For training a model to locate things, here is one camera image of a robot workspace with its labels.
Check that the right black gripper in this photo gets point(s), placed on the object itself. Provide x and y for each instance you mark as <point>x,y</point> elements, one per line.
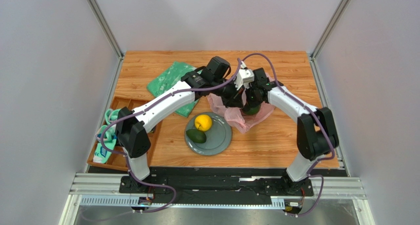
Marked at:
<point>251,97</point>

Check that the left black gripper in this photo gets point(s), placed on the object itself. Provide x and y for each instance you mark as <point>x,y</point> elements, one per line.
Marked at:
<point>235,99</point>

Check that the green lime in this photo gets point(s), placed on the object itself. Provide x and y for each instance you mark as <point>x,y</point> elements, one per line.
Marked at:
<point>251,110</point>

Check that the pink plastic bag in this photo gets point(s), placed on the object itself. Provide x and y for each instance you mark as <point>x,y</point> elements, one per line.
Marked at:
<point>233,115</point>

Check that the yellow lemon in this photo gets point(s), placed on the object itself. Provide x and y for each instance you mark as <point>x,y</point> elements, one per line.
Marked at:
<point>203,122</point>

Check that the dark green avocado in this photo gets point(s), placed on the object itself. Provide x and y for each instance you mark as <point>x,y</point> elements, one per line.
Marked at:
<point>196,136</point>

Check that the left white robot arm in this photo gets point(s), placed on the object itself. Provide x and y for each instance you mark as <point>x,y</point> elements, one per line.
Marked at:
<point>132,127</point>

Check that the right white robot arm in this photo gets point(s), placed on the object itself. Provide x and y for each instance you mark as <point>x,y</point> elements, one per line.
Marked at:
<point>317,137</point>

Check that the grey round plate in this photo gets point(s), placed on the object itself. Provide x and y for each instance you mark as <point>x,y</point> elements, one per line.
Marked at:
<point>219,136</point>

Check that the green white cloth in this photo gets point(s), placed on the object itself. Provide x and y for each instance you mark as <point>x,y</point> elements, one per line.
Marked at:
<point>168,78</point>

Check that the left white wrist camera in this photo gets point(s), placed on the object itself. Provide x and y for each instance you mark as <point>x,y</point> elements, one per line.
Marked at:
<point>244,77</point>

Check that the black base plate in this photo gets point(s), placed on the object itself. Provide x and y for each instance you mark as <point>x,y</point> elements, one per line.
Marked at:
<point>215,186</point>

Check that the aluminium frame rail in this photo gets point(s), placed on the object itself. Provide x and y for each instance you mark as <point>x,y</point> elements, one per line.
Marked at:
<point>338,199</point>

